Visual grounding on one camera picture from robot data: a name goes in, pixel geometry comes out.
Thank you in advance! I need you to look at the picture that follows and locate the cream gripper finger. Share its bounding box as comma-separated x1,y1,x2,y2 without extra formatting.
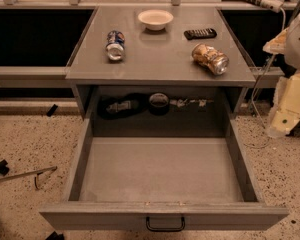
263,28,288,55
266,71,300,138

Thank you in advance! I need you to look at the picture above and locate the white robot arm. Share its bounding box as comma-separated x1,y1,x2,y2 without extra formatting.
263,13,300,138

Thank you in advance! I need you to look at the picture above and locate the blue soda can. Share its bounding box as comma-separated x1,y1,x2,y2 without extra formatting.
106,30,125,61

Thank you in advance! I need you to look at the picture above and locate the grey open top drawer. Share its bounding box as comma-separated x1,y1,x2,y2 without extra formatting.
40,120,288,231

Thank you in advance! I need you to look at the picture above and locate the black remote control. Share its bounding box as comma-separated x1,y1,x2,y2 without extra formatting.
184,28,217,40

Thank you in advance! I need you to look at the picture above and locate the white bowl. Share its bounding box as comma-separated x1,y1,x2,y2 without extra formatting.
138,9,174,31

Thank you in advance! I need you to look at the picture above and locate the grey cabinet desk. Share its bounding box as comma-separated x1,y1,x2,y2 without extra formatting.
67,5,255,114

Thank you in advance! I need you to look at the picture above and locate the metal rod on floor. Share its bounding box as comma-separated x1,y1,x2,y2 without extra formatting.
0,166,58,183

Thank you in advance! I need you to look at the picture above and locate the round cable grommet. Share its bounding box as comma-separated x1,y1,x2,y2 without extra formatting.
149,93,169,108

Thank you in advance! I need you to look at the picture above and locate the black drawer handle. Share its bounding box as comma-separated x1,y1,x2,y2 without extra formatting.
145,217,186,233

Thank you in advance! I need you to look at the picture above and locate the black bracket on floor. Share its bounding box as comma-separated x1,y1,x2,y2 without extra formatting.
0,160,9,176

